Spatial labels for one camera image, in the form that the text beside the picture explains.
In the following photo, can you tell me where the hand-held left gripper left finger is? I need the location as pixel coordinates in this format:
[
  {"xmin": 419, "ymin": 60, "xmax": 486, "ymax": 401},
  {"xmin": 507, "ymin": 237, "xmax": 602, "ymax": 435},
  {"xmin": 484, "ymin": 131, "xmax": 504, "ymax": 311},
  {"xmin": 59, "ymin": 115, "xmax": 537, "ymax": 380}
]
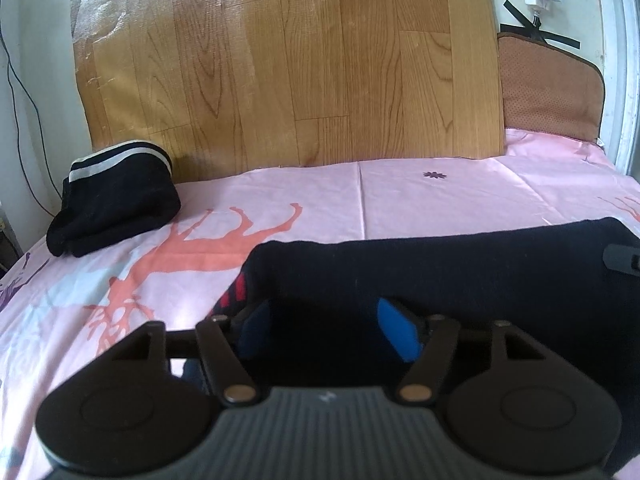
[{"xmin": 110, "ymin": 304, "xmax": 272, "ymax": 407}]

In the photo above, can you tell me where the folded black garment white stripe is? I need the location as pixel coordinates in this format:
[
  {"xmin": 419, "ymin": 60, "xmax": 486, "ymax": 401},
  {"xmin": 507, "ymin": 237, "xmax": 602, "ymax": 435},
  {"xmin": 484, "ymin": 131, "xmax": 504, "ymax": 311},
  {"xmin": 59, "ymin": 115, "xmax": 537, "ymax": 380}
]
[{"xmin": 46, "ymin": 140, "xmax": 182, "ymax": 259}]

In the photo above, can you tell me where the thin black cable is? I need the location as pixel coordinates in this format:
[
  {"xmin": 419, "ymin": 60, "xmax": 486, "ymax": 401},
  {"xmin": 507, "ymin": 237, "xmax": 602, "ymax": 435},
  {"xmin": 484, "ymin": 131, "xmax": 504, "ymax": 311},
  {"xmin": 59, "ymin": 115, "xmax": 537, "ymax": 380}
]
[{"xmin": 0, "ymin": 24, "xmax": 67, "ymax": 220}]

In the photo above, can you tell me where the white framed frosted glass door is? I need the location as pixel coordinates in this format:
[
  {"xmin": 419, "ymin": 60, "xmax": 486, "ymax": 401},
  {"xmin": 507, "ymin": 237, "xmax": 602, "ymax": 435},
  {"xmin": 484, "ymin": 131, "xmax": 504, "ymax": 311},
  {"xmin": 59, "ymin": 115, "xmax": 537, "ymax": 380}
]
[{"xmin": 597, "ymin": 0, "xmax": 640, "ymax": 181}]

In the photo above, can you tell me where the pink printed bedsheet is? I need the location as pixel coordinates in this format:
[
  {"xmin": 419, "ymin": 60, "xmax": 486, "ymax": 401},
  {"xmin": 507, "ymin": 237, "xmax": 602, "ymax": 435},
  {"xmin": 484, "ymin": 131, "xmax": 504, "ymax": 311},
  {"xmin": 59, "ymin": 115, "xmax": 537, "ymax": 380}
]
[{"xmin": 0, "ymin": 127, "xmax": 640, "ymax": 480}]

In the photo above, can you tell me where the black tape cross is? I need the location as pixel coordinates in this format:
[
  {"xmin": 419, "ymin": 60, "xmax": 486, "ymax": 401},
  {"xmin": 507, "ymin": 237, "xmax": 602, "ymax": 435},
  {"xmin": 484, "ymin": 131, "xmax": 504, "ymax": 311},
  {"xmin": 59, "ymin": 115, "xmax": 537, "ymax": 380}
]
[{"xmin": 500, "ymin": 2, "xmax": 582, "ymax": 52}]

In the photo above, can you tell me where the wood-pattern board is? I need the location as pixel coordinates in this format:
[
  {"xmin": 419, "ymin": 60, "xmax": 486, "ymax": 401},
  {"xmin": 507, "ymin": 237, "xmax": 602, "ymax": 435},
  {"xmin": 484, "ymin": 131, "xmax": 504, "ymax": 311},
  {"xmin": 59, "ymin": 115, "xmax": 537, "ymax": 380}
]
[{"xmin": 70, "ymin": 0, "xmax": 507, "ymax": 183}]

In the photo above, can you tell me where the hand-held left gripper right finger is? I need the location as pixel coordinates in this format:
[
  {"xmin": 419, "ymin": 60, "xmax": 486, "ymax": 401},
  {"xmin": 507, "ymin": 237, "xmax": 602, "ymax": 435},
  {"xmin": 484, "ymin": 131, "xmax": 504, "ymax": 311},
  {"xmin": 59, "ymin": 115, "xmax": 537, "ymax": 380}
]
[{"xmin": 377, "ymin": 297, "xmax": 547, "ymax": 407}]

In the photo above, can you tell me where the brown perforated cushion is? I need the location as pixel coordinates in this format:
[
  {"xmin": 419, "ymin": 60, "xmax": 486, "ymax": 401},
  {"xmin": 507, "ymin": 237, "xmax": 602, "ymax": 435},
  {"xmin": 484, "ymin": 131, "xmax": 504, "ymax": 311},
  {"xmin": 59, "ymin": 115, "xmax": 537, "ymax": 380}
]
[{"xmin": 496, "ymin": 32, "xmax": 607, "ymax": 145}]

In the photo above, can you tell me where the navy patterned reindeer sweater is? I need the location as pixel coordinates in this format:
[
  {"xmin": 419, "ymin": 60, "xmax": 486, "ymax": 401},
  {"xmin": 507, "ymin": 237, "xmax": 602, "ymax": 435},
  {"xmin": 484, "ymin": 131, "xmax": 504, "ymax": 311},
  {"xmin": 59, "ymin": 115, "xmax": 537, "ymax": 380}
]
[{"xmin": 180, "ymin": 216, "xmax": 640, "ymax": 480}]

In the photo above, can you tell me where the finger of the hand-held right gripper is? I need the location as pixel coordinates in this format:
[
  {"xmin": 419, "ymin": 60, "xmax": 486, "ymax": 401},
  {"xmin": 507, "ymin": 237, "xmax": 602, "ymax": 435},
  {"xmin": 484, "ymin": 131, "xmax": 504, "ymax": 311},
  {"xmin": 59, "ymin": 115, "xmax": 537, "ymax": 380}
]
[{"xmin": 602, "ymin": 242, "xmax": 640, "ymax": 277}]

